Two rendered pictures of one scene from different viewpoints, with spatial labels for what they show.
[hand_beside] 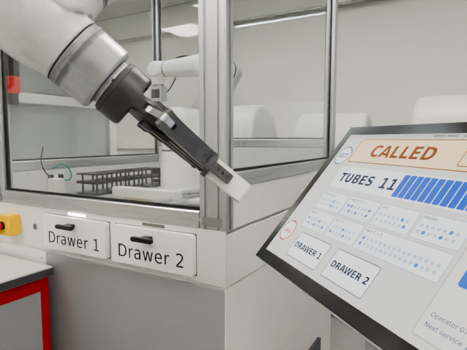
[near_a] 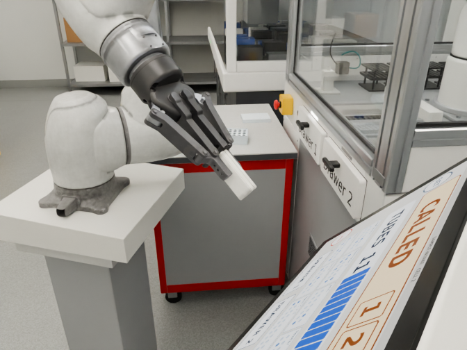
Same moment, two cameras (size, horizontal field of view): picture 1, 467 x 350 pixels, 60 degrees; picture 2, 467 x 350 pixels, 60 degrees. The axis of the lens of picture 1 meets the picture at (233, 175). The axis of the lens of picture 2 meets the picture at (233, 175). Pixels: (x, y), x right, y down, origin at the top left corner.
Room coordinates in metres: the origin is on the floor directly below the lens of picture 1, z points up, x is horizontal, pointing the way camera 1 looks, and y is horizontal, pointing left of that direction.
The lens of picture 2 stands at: (0.27, -0.41, 1.38)
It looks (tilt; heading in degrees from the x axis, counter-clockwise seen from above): 27 degrees down; 54
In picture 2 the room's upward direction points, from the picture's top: straight up
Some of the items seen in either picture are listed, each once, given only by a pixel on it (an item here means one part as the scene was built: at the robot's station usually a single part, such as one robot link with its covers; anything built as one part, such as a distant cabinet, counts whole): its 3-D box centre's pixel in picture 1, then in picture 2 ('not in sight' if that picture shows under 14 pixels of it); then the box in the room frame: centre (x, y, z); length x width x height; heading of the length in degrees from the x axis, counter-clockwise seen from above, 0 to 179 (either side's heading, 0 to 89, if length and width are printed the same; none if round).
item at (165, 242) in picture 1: (151, 248); (340, 174); (1.10, 0.23, 0.87); 0.29 x 0.02 x 0.11; 60
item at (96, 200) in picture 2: not in sight; (82, 188); (0.49, 0.58, 0.86); 0.22 x 0.18 x 0.06; 46
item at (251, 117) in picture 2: not in sight; (255, 117); (1.39, 0.97, 0.77); 0.13 x 0.09 x 0.02; 150
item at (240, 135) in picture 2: not in sight; (232, 136); (1.16, 0.83, 0.78); 0.12 x 0.08 x 0.04; 140
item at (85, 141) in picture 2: not in sight; (83, 135); (0.52, 0.59, 1.00); 0.18 x 0.16 x 0.22; 171
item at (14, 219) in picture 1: (7, 224); (285, 104); (1.40, 0.79, 0.88); 0.07 x 0.05 x 0.07; 60
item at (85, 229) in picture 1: (74, 235); (310, 132); (1.25, 0.50, 0.87); 0.29 x 0.02 x 0.11; 60
